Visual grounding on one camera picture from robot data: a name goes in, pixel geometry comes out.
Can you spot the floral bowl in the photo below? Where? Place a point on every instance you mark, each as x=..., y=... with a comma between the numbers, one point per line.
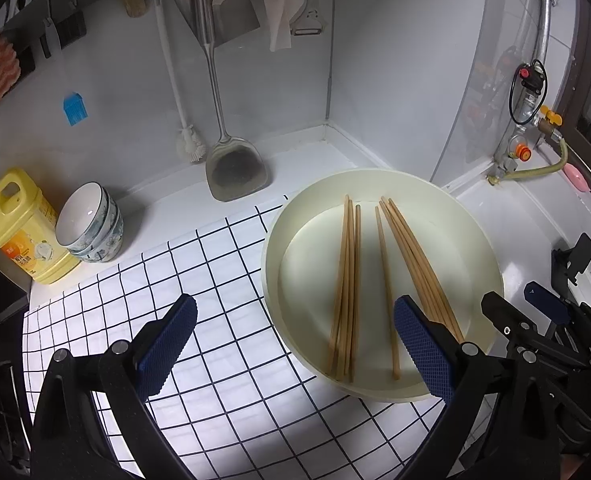
x=100, y=229
x=81, y=218
x=111, y=245

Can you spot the bamboo chopstick eight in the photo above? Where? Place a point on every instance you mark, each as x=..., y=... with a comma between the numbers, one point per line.
x=412, y=265

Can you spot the top floral bowl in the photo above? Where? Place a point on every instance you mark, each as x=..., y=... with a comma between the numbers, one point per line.
x=81, y=218

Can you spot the gas valve with hose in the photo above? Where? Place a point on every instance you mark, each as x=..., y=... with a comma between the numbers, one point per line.
x=529, y=85

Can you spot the pink soap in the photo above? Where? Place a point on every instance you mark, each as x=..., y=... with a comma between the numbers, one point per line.
x=576, y=178

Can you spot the bottom floral bowl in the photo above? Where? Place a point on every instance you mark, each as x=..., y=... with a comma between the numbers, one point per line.
x=111, y=245

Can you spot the bamboo chopstick four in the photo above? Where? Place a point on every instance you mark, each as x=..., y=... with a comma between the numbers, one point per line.
x=356, y=286

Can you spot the blue wall hook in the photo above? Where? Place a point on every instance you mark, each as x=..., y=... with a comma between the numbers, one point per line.
x=74, y=108

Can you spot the bamboo chopstick two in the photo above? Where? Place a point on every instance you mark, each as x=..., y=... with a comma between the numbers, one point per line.
x=333, y=341

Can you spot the bamboo chopstick one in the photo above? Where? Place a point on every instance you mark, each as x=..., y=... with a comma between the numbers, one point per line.
x=396, y=367

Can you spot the bamboo chopstick ten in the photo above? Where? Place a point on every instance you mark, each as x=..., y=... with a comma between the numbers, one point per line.
x=338, y=369

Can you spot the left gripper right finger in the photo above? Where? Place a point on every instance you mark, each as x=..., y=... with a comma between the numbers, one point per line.
x=446, y=367

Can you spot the middle floral bowl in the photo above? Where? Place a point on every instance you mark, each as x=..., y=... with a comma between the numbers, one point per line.
x=100, y=229

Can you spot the steel peeler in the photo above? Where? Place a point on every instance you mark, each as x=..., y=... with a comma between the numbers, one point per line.
x=310, y=22

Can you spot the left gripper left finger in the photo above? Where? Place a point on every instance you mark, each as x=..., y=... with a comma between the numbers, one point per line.
x=68, y=439

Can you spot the white black grid cloth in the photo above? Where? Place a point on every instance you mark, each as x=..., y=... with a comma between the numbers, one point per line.
x=237, y=403

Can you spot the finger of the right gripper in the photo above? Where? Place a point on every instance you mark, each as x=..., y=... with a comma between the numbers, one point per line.
x=520, y=332
x=547, y=303

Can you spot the white bottle brush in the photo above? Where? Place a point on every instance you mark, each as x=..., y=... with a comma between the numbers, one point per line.
x=189, y=144

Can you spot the bamboo chopstick three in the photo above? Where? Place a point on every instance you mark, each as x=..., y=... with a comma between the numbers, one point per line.
x=349, y=284

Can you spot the wooden brush handle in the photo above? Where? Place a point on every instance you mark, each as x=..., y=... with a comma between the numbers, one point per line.
x=135, y=8

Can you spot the bamboo chopstick six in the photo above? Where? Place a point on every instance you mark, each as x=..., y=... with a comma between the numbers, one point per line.
x=440, y=301

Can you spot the cream round tray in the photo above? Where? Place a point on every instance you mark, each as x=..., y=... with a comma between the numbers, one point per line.
x=300, y=267

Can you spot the bamboo chopstick seven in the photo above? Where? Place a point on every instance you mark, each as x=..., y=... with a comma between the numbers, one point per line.
x=431, y=294

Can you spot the yellow detergent bottle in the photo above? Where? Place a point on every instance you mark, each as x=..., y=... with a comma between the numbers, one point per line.
x=28, y=230

